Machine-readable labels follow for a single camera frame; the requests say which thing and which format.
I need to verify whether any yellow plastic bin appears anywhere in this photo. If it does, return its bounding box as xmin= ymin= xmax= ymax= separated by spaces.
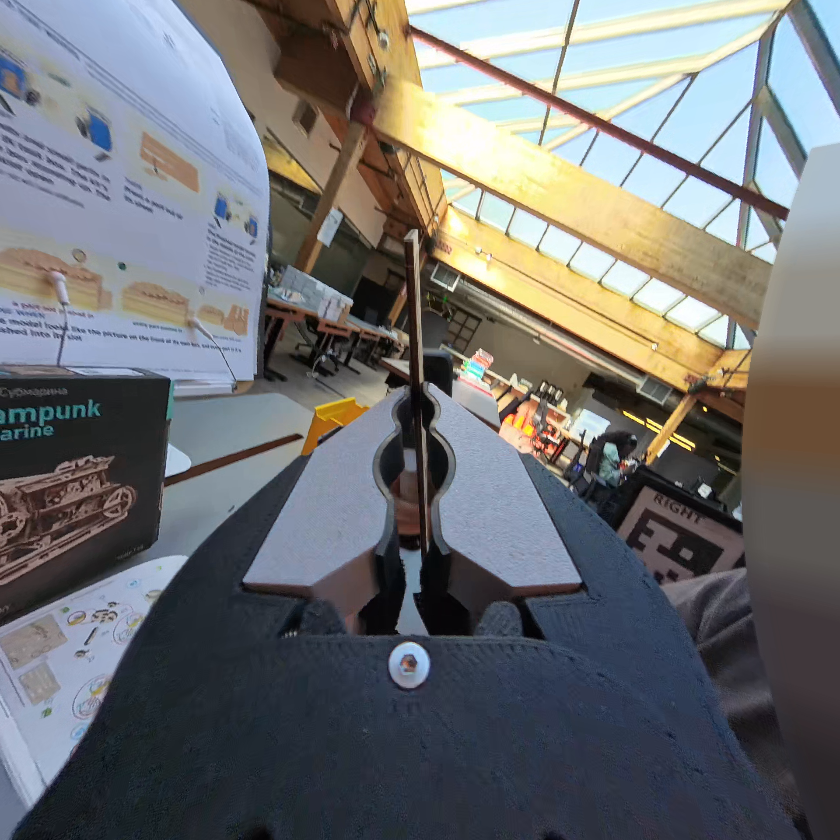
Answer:
xmin=302 ymin=397 xmax=370 ymax=457

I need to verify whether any brown wooden rod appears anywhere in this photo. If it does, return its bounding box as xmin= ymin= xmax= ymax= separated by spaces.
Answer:
xmin=164 ymin=433 xmax=305 ymax=488

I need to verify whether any black model kit box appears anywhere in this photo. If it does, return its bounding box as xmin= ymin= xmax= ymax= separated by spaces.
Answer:
xmin=0 ymin=365 xmax=173 ymax=621

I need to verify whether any person's right forearm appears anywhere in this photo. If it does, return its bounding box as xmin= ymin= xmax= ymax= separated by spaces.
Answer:
xmin=659 ymin=567 xmax=811 ymax=840

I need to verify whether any red ceiling pipe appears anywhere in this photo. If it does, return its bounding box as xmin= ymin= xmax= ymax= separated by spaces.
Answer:
xmin=407 ymin=26 xmax=790 ymax=221

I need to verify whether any white instruction booklet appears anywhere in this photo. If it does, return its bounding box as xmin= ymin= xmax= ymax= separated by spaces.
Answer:
xmin=0 ymin=554 xmax=191 ymax=808

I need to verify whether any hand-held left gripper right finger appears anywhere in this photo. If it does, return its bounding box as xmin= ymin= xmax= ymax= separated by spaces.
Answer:
xmin=420 ymin=382 xmax=585 ymax=636

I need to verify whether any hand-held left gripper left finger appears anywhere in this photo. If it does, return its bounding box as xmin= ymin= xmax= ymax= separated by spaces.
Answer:
xmin=241 ymin=387 xmax=421 ymax=636

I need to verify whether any plywood sheet with long slots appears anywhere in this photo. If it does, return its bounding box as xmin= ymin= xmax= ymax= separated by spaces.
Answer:
xmin=403 ymin=229 xmax=434 ymax=559

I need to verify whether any white wire document stand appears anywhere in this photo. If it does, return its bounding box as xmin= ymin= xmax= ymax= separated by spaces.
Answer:
xmin=49 ymin=269 xmax=240 ymax=398

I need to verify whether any white instruction poster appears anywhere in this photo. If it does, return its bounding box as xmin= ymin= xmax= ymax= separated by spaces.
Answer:
xmin=0 ymin=0 xmax=271 ymax=383

